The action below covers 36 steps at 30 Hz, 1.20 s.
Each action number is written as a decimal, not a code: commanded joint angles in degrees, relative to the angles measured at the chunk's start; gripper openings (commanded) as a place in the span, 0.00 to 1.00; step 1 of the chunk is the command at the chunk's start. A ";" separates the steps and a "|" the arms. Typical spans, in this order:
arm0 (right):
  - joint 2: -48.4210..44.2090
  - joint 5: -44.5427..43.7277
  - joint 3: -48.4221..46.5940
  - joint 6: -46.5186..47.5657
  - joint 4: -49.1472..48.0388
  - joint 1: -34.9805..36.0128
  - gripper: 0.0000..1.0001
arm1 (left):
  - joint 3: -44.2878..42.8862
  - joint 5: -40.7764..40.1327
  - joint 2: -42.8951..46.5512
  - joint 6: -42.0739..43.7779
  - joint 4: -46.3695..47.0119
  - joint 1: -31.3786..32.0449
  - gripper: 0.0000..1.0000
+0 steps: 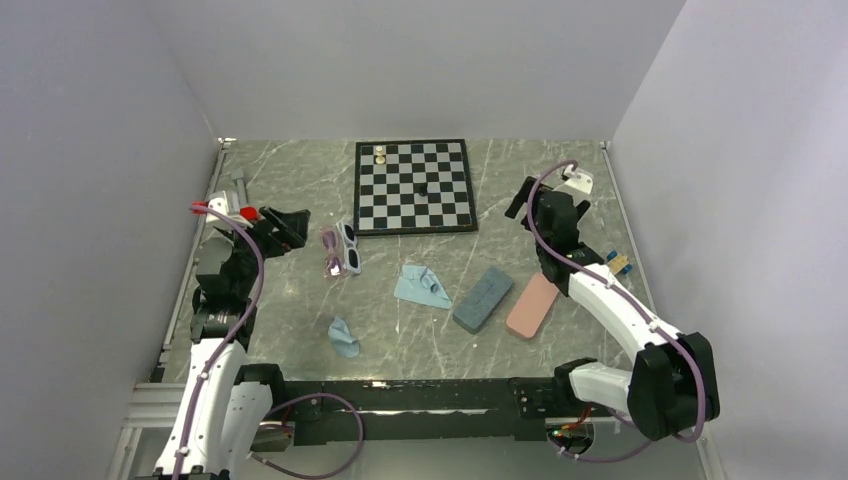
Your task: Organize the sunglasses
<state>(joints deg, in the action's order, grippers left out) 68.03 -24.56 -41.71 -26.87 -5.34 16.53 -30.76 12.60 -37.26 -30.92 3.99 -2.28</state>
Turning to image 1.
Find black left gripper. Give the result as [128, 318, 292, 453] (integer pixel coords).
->
[218, 205, 309, 297]

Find grey glasses case green lining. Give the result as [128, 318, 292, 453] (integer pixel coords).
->
[452, 267, 513, 334]

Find large blue cleaning cloth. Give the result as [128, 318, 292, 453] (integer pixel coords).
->
[394, 264, 452, 310]

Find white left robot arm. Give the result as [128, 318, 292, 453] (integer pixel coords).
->
[150, 203, 311, 479]

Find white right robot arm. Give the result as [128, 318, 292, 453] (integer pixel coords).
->
[505, 177, 720, 441]

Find pink transparent sunglasses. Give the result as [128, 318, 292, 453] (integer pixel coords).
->
[320, 229, 345, 277]

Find grey toy hammer red head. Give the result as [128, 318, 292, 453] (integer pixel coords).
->
[192, 169, 259, 226]

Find pink glasses case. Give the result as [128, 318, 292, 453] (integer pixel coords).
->
[505, 273, 560, 340]

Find small blue cleaning cloth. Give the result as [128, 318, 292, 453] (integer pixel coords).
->
[327, 316, 360, 358]

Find black and white chessboard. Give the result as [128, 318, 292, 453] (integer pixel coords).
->
[352, 139, 479, 237]

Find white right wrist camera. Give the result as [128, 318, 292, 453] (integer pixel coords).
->
[561, 166, 594, 197]

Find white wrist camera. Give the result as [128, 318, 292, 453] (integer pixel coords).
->
[207, 190, 249, 227]
[561, 166, 594, 197]

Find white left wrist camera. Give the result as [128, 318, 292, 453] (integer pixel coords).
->
[207, 190, 249, 227]

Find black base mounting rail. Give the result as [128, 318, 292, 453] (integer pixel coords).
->
[264, 376, 617, 446]

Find aluminium frame rail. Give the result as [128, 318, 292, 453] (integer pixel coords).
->
[106, 383, 185, 479]

